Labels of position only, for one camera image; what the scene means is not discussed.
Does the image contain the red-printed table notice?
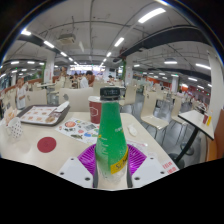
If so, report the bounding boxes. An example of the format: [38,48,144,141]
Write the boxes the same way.
[161,159,179,175]

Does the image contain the clear snack bag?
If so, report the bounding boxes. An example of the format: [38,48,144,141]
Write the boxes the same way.
[2,108,18,126]

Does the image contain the printed sticker sheet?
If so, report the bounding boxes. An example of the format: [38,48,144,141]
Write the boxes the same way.
[54,117,101,145]

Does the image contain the green drink bottle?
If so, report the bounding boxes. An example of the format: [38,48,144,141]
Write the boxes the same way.
[94,87,130,184]

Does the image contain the brown food tray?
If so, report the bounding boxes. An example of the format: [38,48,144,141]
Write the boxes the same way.
[16,104,71,127]

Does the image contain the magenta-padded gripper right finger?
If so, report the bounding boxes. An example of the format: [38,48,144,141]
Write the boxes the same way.
[124,143,169,189]

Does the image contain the ceiling air conditioner unit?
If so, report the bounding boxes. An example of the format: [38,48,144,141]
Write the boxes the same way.
[57,33,76,45]

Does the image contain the white paper napkin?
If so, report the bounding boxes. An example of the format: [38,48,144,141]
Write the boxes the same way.
[54,100,70,113]

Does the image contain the white crumpled tissue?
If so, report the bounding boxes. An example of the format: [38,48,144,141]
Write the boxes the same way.
[127,123,139,137]

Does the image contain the flat round red coaster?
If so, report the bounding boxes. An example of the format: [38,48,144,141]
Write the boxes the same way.
[36,136,57,154]

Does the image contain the far beige chairs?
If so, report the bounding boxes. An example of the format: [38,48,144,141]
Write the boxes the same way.
[31,78,188,111]

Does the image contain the orange bench seat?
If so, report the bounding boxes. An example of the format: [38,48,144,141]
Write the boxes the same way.
[205,108,224,163]

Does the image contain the beige side table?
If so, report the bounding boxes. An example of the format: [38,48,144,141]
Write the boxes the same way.
[168,109,215,169]

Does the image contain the beige wooden chair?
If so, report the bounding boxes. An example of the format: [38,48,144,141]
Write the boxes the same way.
[58,87,96,113]
[24,88,48,107]
[139,91,170,138]

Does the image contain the red paper cup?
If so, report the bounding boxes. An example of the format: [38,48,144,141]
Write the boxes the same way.
[87,95,103,125]

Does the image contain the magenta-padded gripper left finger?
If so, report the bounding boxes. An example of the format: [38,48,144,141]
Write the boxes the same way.
[57,143,100,190]

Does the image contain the person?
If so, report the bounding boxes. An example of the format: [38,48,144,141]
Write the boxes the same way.
[79,70,95,89]
[14,77,29,110]

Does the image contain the ceiling lights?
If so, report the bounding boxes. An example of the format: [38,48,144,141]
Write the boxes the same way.
[0,7,213,91]

